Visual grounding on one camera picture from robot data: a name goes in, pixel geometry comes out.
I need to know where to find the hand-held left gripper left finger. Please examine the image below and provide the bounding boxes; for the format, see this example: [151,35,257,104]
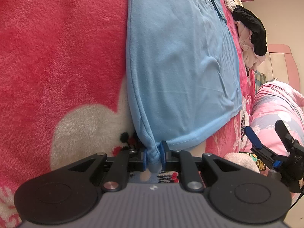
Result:
[68,147,148,193]

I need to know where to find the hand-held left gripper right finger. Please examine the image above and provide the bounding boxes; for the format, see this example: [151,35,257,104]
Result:
[160,141,234,192]

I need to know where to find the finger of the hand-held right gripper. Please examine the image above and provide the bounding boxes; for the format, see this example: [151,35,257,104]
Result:
[245,126,285,171]
[275,120,304,154]

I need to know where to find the light blue t-shirt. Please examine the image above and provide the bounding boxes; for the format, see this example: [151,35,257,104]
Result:
[125,0,243,173]

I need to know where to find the person's pink floral pajamas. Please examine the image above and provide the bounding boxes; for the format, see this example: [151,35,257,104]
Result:
[250,81,304,155]

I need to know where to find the blue plaid cloth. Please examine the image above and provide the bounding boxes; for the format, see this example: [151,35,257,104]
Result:
[254,70,268,84]

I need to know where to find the pink headboard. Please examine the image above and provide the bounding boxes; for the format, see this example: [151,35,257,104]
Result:
[267,44,300,91]

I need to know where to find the white garment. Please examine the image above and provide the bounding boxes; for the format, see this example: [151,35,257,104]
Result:
[235,20,266,70]

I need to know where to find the black garment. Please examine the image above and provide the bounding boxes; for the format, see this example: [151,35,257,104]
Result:
[232,7,268,56]

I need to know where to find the pink floral blanket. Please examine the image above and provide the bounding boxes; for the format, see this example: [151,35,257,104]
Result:
[0,0,258,219]

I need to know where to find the checked knitted cloth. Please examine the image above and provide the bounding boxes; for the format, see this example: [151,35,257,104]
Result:
[222,0,237,11]

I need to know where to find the black cable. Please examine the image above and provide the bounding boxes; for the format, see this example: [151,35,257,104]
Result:
[288,185,304,213]

